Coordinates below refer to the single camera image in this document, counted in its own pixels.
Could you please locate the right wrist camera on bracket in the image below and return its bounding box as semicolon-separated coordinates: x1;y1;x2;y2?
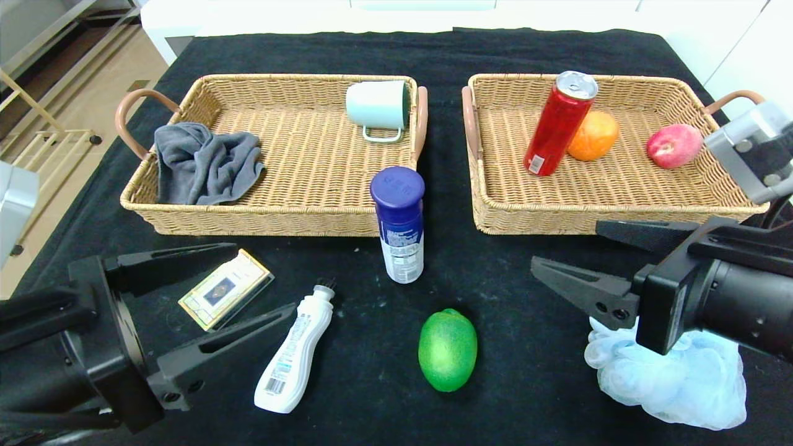
688;101;793;276

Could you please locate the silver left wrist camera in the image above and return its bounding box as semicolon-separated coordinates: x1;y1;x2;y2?
0;161;39;267

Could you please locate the orange fruit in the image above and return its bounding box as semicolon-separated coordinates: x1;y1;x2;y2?
567;111;620;162

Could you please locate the gold card box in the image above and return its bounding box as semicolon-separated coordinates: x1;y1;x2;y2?
178;249;275;332

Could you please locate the white bottle with brush cap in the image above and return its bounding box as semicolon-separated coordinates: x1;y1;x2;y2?
254;280;337;414

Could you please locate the blue capped spray can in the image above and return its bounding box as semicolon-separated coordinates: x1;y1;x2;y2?
370;166;426;284

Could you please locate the pink red peach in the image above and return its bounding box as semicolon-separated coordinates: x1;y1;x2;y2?
646;124;704;170

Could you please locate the wicker basket with brown handles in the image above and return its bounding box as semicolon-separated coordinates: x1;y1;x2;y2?
462;73;775;237
115;74;429;238

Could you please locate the red drink can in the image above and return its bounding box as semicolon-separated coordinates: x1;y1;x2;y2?
524;71;599;177

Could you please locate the grey cloth towel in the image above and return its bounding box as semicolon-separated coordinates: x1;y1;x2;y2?
154;123;266;206

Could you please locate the black table cloth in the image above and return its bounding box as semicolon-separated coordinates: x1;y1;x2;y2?
0;28;793;446

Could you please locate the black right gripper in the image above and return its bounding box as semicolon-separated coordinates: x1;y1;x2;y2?
530;216;793;364

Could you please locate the beige metal rack on wheels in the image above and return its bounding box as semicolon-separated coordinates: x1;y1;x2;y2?
0;68;104;258

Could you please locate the mint green enamel mug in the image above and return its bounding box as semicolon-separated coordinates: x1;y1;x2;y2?
346;81;411;144

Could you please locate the green lime fruit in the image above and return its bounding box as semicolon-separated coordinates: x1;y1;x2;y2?
418;308;478;393

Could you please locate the light blue bath pouf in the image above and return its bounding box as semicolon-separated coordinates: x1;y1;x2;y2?
584;316;747;431

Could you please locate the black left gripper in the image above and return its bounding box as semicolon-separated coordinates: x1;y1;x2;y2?
0;242;297;444

